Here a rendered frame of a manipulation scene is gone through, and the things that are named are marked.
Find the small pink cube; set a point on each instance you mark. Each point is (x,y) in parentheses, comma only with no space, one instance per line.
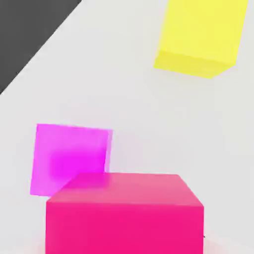
(124,222)

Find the small magenta cube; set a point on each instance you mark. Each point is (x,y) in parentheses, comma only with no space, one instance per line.
(67,156)

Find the large yellow box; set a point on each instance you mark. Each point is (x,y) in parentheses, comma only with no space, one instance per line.
(200,35)

